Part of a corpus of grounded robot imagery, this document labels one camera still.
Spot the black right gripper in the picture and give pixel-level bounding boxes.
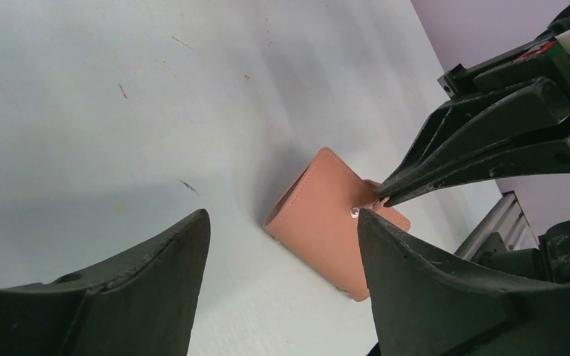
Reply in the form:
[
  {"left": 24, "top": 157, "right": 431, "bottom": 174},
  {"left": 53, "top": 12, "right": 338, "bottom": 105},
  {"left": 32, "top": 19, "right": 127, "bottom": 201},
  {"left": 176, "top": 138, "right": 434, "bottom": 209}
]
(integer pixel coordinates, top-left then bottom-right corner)
[{"left": 377, "top": 4, "right": 570, "bottom": 207}]

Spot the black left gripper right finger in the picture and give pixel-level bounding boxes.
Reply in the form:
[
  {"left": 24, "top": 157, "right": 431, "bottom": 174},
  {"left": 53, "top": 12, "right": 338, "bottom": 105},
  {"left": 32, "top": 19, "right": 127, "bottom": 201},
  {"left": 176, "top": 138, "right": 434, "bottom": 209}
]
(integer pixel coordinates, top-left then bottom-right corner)
[{"left": 358, "top": 209, "right": 570, "bottom": 355}]

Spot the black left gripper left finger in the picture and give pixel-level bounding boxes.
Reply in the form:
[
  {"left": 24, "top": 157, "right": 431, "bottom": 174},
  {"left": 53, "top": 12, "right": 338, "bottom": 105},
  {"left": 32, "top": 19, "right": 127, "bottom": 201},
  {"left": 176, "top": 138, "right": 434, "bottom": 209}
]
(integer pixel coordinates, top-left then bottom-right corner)
[{"left": 0, "top": 209, "right": 211, "bottom": 355}]

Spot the pink leather card holder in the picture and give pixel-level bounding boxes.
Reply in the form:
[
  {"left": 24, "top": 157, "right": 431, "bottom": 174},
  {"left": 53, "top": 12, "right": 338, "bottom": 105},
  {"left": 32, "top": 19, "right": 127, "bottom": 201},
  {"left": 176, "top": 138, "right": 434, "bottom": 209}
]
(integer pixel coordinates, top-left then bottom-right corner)
[{"left": 263, "top": 147, "right": 411, "bottom": 301}]

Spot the aluminium frame rail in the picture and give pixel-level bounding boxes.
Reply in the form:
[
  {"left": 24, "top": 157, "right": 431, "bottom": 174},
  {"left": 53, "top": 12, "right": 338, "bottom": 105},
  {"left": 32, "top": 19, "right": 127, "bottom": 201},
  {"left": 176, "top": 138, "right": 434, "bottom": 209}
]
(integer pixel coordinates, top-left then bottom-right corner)
[{"left": 454, "top": 191, "right": 539, "bottom": 263}]

